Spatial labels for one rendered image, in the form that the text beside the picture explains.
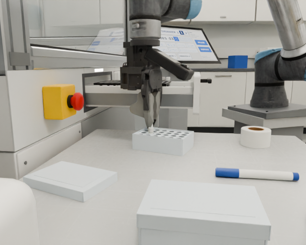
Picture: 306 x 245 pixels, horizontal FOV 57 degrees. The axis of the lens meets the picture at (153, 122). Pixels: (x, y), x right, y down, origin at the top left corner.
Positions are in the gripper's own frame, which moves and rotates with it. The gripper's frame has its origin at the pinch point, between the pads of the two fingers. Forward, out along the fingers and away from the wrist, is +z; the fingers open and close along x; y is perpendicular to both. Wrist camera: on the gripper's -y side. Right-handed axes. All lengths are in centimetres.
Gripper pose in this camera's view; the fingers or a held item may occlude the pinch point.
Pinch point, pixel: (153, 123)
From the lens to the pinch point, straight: 70.8
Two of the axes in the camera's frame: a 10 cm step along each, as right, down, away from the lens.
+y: -9.1, -0.8, 4.1
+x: -4.1, 1.8, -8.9
